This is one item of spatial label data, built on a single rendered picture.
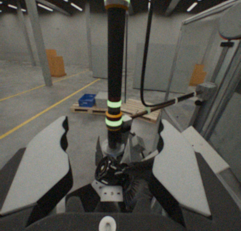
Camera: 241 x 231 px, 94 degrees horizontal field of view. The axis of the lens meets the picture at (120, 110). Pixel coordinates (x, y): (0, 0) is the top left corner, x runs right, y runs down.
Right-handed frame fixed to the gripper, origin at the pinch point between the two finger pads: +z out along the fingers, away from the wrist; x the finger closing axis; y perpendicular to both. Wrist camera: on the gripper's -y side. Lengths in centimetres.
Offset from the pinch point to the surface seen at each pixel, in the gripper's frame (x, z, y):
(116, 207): 1.8, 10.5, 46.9
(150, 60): 144, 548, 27
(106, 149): -2.2, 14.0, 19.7
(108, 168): -2.4, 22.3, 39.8
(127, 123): 3.7, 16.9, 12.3
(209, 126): 70, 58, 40
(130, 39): 111, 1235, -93
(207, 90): 48, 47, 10
